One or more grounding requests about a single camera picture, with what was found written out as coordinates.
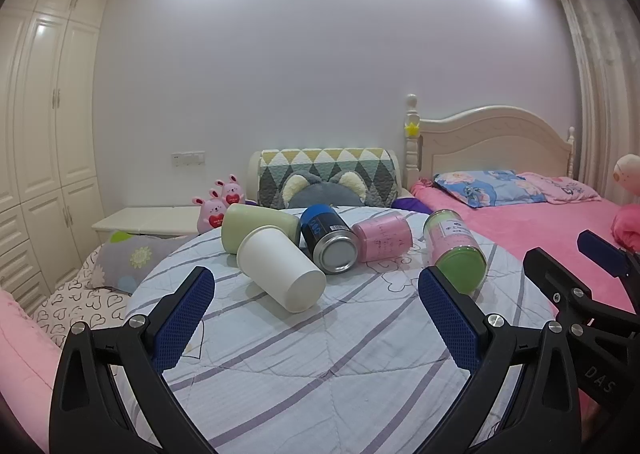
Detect cream wooden bed headboard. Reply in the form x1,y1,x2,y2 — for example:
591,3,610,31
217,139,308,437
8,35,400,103
402,94,575,188

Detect white bedside table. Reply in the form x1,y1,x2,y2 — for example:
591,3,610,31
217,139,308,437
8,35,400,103
92,206,200,236

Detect pink bunny plush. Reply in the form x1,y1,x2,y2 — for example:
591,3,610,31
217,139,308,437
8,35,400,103
192,189,228,234
215,174,245,206

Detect cream curtain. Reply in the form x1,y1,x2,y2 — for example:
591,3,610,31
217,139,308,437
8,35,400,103
560,0,639,206

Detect pink white plush toy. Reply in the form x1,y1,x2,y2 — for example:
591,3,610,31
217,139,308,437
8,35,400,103
610,153,640,253

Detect glass jar green pink liner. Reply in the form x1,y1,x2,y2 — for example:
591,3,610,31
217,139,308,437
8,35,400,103
423,209,487,295

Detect grey flower pillow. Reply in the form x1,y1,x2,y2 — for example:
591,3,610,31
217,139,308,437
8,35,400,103
88,231,192,295

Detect pink bed blanket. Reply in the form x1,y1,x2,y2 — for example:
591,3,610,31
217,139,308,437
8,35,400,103
410,181,634,312

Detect grey cat plush cushion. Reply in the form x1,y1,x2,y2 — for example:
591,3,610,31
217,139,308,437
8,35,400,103
281,171,368,209

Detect pink cup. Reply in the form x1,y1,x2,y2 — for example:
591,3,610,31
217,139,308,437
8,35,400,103
352,213,413,262

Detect white paper cup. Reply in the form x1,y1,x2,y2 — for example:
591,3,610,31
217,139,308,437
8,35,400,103
236,225,326,313

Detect striped white table cloth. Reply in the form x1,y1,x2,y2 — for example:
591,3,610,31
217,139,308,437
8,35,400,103
122,205,559,454

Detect front pink bunny plush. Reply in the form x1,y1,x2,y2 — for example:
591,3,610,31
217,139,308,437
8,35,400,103
192,189,228,234

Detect pink cartoon pillow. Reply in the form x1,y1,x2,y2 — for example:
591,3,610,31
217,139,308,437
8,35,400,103
521,172,601,205

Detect rear pink bunny plush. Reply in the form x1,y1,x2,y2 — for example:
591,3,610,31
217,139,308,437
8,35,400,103
215,174,245,206

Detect blue cartoon pillow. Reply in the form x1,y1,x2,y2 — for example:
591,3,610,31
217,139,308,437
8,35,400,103
433,170,547,209

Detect pink quilt left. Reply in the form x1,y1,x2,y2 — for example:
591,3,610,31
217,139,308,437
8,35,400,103
0,290,61,453

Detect pale green cup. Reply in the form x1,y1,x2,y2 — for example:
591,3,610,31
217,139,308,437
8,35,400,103
220,203,300,255

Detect heart pattern bed sheet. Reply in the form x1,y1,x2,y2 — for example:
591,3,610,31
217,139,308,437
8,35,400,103
32,246,130,349

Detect dark blue metal can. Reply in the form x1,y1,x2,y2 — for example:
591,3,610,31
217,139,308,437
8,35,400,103
300,205,359,275

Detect cream wardrobe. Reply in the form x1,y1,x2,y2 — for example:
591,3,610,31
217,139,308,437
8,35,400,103
1,0,106,312

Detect triangle pattern quilted headboard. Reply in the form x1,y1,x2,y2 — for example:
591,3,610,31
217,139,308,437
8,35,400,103
245,147,407,209

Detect wall socket panel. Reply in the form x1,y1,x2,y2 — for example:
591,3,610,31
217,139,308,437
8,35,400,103
171,151,205,167

